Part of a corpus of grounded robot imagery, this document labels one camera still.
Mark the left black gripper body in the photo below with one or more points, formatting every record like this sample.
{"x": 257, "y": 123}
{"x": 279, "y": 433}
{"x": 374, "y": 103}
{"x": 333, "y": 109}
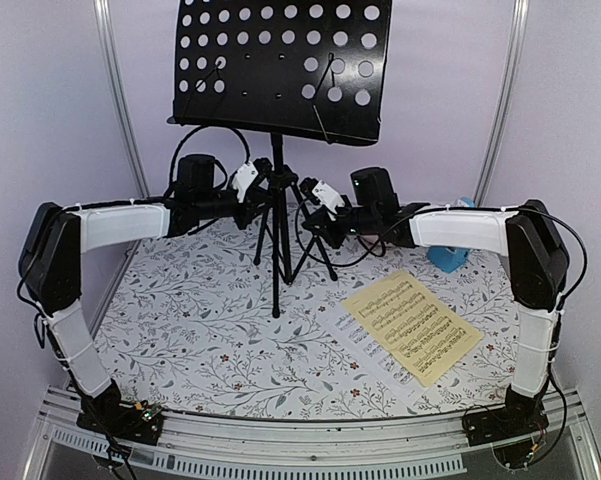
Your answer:
{"x": 209, "y": 206}

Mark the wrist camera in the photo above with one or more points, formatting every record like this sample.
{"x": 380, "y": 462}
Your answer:
{"x": 250, "y": 174}
{"x": 320, "y": 193}

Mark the left aluminium frame post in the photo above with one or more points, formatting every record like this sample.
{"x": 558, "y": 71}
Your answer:
{"x": 106, "y": 36}

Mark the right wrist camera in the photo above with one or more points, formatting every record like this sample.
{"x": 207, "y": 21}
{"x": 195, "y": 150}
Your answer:
{"x": 320, "y": 193}

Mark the black music stand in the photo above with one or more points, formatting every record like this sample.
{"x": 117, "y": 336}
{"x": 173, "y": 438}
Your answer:
{"x": 309, "y": 69}

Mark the front aluminium rail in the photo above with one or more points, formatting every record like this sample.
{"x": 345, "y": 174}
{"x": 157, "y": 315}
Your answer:
{"x": 214, "y": 447}

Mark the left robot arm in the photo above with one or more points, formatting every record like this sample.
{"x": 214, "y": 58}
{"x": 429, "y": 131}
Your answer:
{"x": 51, "y": 259}

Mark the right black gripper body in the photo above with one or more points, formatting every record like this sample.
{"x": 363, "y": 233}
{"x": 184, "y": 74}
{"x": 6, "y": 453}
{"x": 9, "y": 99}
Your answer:
{"x": 366, "y": 221}

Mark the white sheet music page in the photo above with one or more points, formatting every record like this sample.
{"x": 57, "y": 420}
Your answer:
{"x": 372, "y": 356}

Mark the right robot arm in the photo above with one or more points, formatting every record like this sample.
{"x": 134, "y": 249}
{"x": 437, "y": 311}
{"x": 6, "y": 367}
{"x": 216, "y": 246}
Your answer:
{"x": 526, "y": 235}

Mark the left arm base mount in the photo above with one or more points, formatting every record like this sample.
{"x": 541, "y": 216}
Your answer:
{"x": 141, "y": 422}

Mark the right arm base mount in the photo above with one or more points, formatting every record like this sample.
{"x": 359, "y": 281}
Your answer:
{"x": 518, "y": 416}

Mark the blue metronome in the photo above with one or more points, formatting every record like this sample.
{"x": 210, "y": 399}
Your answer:
{"x": 448, "y": 259}

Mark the floral table mat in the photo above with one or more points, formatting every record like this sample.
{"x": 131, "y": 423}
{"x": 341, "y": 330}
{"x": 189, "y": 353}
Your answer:
{"x": 194, "y": 325}

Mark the yellow sheet music page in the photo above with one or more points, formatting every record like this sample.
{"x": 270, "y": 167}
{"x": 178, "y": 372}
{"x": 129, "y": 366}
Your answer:
{"x": 421, "y": 332}

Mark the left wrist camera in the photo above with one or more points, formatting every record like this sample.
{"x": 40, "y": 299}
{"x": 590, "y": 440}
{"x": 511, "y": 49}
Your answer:
{"x": 250, "y": 174}

